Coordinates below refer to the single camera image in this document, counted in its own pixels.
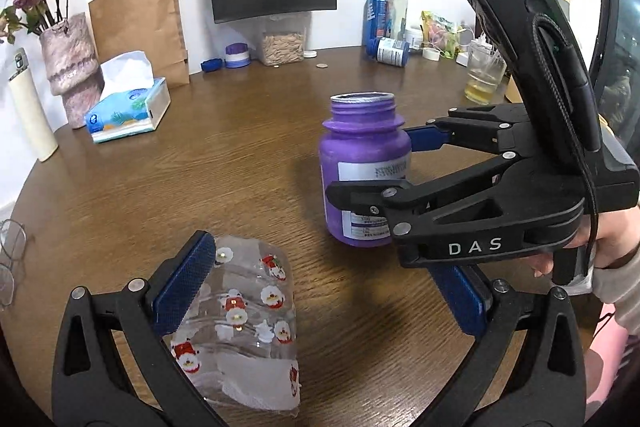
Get pink textured vase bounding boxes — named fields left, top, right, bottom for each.
left=39, top=13, right=104, bottom=129

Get clear bottle blue cap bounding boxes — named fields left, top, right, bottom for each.
left=386, top=0, right=408, bottom=40

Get yellow glass cup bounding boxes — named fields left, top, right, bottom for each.
left=464, top=38, right=506, bottom=105

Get eyeglasses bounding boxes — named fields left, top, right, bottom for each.
left=0, top=218, right=28, bottom=310

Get dark window frame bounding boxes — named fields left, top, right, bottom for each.
left=590, top=0, right=639, bottom=157

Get clear jar with grains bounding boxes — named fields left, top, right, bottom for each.
left=256, top=13, right=310, bottom=67

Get person's right hand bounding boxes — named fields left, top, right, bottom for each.
left=522, top=206, right=639, bottom=277

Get white cylinder bottle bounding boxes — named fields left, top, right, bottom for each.
left=8, top=48, right=58, bottom=162

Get blue jar lid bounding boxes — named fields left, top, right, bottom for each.
left=201, top=58, right=224, bottom=72

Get purple plastic jar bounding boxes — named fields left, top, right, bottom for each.
left=319, top=92, right=411, bottom=248

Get small blue white jar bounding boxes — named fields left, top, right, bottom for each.
left=224, top=42, right=250, bottom=69

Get lying white blue bottle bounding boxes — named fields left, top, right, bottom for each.
left=366, top=37, right=410, bottom=68

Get clear santa print cup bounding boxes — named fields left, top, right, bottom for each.
left=164, top=235, right=300, bottom=416

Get blue drink can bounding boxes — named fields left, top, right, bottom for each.
left=362, top=0, right=387, bottom=55

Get blue tissue box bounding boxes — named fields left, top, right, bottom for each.
left=85, top=51, right=170, bottom=143

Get colourful snack packet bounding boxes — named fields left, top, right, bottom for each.
left=421, top=11, right=459, bottom=58

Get brown paper bag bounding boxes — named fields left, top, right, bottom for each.
left=89, top=0, right=190, bottom=88

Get black cable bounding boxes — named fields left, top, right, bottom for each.
left=529, top=12, right=601, bottom=287

